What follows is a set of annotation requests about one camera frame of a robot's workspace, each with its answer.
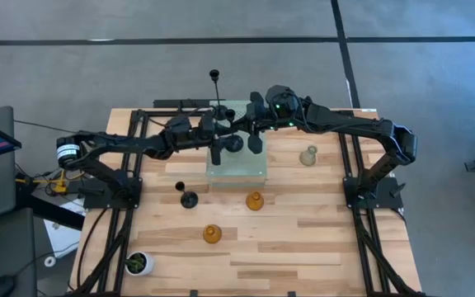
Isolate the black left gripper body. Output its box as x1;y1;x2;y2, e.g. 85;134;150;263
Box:
191;114;223;167

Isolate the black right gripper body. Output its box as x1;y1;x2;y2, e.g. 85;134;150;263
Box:
245;91;270;155

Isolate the medium black candlestick holder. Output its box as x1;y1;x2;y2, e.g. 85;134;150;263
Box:
223;108;245;154

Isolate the tall black candlestick holder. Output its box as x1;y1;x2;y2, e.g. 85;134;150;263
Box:
209;68;229;121

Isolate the clear glass candle holder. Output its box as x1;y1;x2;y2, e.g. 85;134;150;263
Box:
299;144;318;167

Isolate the short black candlestick holder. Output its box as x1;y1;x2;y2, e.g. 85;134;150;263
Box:
174;181;200;210

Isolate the amber glass candle holder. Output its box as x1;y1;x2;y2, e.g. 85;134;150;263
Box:
245;191;265;212
202;224;223;245

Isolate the clear box with perforated top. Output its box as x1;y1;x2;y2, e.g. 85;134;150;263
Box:
205;100;268;190

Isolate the black bar behind table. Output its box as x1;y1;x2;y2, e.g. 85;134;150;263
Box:
153;98;214;110

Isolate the white plant pot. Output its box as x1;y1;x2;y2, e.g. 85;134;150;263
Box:
124;251;155;277

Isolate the small green succulent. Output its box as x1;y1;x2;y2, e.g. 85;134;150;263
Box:
125;253;147;273

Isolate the yellow clamp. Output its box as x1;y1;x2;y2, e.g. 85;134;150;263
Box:
49;169;70;195

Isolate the white paper sheet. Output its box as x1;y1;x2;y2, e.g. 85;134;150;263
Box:
42;200;87;259

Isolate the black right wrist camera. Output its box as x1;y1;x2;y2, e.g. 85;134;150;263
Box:
265;84;300;123

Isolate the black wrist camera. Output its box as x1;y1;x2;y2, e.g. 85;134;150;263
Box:
167;114;195;144
265;84;300;123

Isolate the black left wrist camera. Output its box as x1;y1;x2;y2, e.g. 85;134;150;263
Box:
167;114;195;144

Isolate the black aluminium table frame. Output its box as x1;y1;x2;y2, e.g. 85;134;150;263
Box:
70;107;426;297

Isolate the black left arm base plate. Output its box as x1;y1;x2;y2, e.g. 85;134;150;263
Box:
82;176;143;210

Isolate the thin black cable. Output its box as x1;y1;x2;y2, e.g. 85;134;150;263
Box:
13;119;82;135

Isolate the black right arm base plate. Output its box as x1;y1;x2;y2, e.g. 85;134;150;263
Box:
342;176;404;210

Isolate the thick black cable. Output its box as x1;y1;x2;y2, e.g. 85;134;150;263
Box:
74;207;111;292

